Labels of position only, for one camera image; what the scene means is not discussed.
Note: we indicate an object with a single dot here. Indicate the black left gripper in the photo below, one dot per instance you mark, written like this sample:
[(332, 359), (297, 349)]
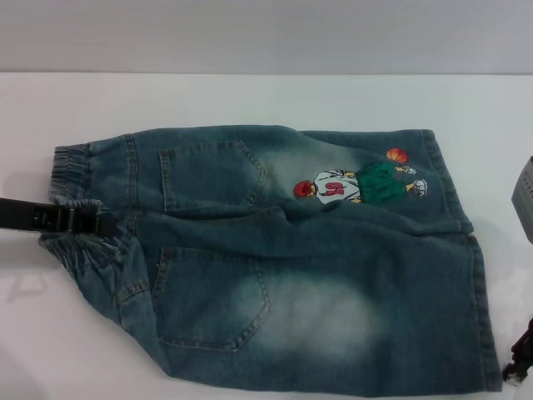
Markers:
[(21, 214)]

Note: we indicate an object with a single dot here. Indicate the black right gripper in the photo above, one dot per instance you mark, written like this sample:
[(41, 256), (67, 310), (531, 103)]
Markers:
[(524, 346)]

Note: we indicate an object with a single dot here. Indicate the blue denim shorts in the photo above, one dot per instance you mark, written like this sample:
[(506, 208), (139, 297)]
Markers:
[(312, 291)]

